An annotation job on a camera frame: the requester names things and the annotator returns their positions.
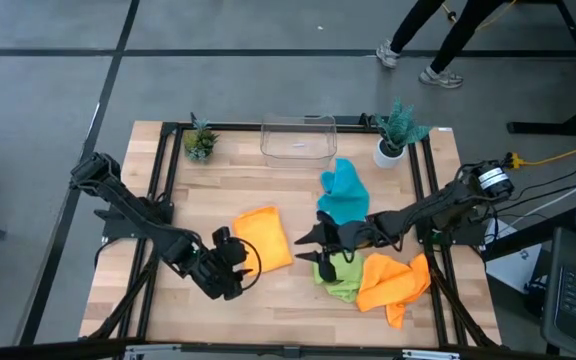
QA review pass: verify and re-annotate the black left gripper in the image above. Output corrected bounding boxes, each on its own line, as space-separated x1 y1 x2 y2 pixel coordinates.
187 226 254 301

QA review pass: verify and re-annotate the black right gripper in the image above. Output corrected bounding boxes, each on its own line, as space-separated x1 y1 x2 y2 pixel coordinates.
295 209 399 284

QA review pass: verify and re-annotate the green microfiber towel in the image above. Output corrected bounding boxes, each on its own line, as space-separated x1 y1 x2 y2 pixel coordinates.
311 249 368 304

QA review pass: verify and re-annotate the orange microfiber towel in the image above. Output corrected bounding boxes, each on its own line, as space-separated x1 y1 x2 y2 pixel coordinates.
231 206 294 275
356 252 432 330

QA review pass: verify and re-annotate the teal microfiber towel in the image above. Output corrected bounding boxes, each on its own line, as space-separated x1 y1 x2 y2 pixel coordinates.
316 158 371 226

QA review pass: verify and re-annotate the black crossbar with silver brackets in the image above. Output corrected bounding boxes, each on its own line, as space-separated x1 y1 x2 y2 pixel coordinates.
0 338 576 360

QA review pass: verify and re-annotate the clear plastic bin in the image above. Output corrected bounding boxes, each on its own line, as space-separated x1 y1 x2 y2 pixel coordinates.
259 113 338 169

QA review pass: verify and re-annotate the leafy plant in white pot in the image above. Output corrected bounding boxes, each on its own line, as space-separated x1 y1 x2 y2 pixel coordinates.
372 97 432 170

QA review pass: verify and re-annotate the small spiky succulent plant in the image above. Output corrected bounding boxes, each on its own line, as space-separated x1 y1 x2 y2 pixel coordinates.
182 112 220 164

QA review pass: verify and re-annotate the white cardboard box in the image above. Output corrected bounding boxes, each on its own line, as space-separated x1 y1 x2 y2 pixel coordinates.
485 219 544 294

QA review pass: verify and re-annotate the black laptop desk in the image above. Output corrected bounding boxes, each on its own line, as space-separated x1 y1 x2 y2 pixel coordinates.
482 207 576 360

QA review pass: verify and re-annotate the person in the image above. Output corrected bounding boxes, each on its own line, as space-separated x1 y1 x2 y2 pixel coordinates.
375 0 507 90

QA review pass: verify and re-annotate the black aluminium table frame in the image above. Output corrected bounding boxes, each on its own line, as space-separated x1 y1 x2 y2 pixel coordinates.
80 115 502 351

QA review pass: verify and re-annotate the black cable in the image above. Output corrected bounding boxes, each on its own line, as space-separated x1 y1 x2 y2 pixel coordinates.
497 167 576 212

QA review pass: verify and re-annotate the yellow cable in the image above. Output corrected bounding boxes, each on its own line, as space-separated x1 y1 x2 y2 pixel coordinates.
440 0 519 32
510 147 576 170

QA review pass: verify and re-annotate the white cable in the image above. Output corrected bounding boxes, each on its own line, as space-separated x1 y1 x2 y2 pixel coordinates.
510 167 576 227

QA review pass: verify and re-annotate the black desk frame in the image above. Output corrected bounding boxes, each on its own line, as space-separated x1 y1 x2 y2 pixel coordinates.
507 0 576 136

